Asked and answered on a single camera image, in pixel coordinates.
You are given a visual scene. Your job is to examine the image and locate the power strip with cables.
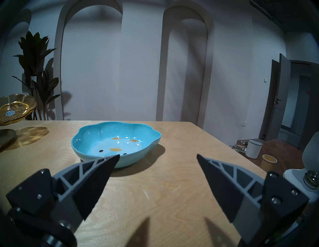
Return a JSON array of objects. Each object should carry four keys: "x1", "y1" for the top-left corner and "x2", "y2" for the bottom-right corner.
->
[{"x1": 228, "y1": 140, "x2": 248, "y2": 153}]

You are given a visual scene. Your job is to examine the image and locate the white bucket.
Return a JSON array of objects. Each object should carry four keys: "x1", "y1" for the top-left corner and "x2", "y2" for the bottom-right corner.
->
[{"x1": 245, "y1": 139, "x2": 264, "y2": 159}]

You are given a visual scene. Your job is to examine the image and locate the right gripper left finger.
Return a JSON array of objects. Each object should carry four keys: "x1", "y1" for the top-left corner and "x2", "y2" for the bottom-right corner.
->
[{"x1": 5, "y1": 154, "x2": 121, "y2": 234}]

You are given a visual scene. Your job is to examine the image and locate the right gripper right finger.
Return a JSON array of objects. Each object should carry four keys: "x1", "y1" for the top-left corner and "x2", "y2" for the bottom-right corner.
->
[{"x1": 197, "y1": 154, "x2": 310, "y2": 246}]

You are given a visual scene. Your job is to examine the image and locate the gold metal bowl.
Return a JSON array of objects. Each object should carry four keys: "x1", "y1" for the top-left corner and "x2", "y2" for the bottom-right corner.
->
[{"x1": 0, "y1": 129, "x2": 17, "y2": 150}]

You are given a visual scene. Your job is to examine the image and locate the blue chick face plate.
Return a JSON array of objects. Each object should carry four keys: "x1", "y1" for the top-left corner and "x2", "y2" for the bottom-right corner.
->
[{"x1": 71, "y1": 121, "x2": 162, "y2": 169}]

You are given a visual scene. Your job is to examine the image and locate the tan paper cup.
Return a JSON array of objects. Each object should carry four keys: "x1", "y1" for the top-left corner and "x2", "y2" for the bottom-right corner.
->
[{"x1": 260, "y1": 154, "x2": 278, "y2": 172}]

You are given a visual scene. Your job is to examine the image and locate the amber glass flower plate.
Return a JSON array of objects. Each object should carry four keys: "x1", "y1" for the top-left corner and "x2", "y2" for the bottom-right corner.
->
[{"x1": 0, "y1": 94, "x2": 37, "y2": 126}]

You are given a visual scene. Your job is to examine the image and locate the white office chair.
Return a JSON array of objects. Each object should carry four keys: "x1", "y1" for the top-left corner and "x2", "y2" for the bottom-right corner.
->
[{"x1": 283, "y1": 131, "x2": 319, "y2": 203}]

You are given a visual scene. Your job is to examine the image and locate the tall green leafy plant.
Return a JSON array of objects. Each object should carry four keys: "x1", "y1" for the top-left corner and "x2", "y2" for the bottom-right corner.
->
[{"x1": 12, "y1": 31, "x2": 61, "y2": 121}]

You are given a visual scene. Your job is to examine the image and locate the dark grey door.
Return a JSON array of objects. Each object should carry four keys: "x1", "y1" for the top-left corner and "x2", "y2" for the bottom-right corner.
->
[{"x1": 259, "y1": 53, "x2": 291, "y2": 141}]

